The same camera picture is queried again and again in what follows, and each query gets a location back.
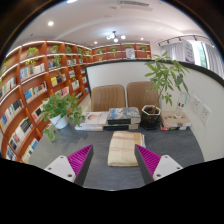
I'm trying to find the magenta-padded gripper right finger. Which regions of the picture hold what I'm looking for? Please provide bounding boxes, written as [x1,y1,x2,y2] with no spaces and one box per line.
[134,144,184,186]

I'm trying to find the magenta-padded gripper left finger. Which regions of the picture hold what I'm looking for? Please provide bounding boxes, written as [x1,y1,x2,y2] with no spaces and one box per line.
[43,144,95,187]

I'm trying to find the cream and yellow towel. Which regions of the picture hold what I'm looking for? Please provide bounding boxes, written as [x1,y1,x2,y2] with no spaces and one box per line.
[107,130,146,168]

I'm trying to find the leafy plant in white pot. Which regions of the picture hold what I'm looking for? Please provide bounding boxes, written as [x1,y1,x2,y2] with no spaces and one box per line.
[39,92,87,142]

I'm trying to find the flat white book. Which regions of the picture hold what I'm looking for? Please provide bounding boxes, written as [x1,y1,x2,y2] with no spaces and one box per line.
[74,123,105,132]

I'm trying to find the small tree in black pot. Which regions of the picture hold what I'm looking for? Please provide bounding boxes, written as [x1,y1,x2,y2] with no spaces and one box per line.
[141,50,190,130]

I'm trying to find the large white face-cover book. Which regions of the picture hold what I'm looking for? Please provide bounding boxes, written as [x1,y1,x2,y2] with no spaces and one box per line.
[79,111,110,126]

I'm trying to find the dark book with blue spine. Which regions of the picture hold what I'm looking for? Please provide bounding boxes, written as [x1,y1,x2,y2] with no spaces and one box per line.
[103,123,140,132]

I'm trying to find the thick dark photo-cover book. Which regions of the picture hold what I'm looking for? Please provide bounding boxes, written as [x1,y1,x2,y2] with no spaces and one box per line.
[106,107,142,126]

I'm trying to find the orange wooden bookshelf unit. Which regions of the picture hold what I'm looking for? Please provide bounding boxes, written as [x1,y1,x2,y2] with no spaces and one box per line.
[0,39,153,164]

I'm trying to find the brown padded chair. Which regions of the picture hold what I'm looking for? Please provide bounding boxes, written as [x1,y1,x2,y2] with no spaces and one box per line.
[126,81,160,111]
[90,84,127,113]

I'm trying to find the white window curtain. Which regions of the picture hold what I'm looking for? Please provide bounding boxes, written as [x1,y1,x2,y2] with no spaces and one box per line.
[161,39,224,79]

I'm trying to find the black ceiling lamp cluster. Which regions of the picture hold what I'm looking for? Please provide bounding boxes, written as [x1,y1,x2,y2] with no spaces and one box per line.
[105,30,127,44]

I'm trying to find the recessed ceiling lights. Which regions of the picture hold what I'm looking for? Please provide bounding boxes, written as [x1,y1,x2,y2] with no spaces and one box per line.
[47,0,143,46]

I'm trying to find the ceiling air vent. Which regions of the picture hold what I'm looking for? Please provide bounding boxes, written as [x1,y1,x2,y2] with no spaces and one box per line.
[118,0,151,11]

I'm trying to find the white wall socket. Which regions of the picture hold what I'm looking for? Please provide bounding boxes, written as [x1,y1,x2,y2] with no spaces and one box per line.
[191,95,202,116]
[199,103,212,125]

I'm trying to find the black track light rail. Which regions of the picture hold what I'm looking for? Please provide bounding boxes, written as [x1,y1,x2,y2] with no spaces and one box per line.
[158,34,213,47]

